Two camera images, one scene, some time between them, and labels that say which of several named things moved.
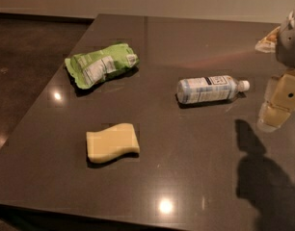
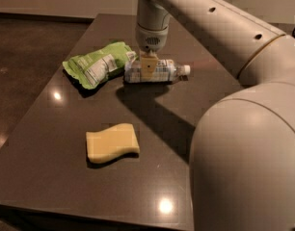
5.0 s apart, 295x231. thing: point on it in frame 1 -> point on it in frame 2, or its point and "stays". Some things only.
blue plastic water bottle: (208, 89) -> (167, 72)
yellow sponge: (112, 141) stays
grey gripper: (289, 43) -> (151, 39)
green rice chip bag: (91, 68) stays
